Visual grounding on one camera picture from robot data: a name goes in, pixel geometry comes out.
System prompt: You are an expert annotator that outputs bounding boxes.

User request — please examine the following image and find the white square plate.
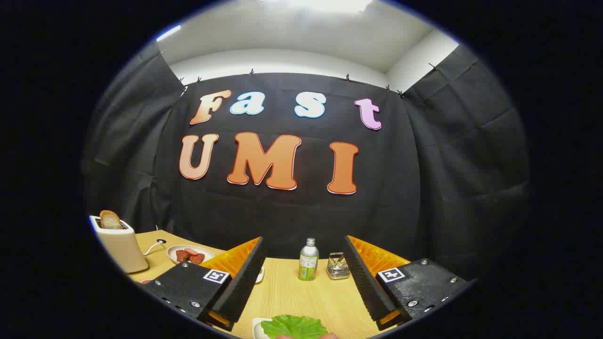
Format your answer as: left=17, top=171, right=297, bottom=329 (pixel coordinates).
left=252, top=317, right=274, bottom=339

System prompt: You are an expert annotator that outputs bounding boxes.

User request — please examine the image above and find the toasted bread slice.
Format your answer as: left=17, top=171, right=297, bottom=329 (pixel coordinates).
left=99, top=210, right=123, bottom=230

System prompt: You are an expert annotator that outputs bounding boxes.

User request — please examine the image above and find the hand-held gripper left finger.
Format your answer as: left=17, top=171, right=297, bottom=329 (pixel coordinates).
left=141, top=236, right=265, bottom=332

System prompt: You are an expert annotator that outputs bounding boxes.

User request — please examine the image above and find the metal wire utensil holder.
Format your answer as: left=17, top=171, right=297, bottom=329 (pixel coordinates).
left=326, top=252, right=351, bottom=280

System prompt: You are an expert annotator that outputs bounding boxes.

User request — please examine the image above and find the green label metal bottle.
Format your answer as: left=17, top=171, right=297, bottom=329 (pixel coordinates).
left=298, top=238, right=319, bottom=282

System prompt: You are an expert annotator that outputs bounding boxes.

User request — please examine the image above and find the cream white toaster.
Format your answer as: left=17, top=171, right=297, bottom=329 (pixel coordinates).
left=90, top=216, right=149, bottom=274

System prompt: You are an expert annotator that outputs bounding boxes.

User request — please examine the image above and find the round white meat plate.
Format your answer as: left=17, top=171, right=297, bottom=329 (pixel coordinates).
left=167, top=245, right=215, bottom=265

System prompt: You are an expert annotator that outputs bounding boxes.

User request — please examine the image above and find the green lettuce leaf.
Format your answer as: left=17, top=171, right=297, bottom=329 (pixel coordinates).
left=261, top=315, right=329, bottom=339

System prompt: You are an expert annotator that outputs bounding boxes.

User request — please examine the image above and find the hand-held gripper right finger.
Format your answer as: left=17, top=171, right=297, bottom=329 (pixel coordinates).
left=343, top=235, right=474, bottom=331

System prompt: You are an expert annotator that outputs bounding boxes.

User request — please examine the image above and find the ceiling light panel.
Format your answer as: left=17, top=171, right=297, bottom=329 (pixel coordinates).
left=259, top=0, right=374, bottom=13

